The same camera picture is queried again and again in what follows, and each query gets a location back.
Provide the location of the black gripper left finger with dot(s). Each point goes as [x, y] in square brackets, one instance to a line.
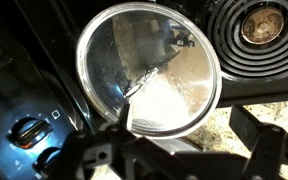
[125, 116]

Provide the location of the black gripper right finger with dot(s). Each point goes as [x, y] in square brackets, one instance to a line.
[270, 153]

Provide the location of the black stove knob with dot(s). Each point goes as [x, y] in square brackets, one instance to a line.
[30, 133]
[47, 161]

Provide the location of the black coil burner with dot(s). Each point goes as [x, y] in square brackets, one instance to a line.
[267, 43]

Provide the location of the black electric stove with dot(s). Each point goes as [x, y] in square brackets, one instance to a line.
[34, 50]

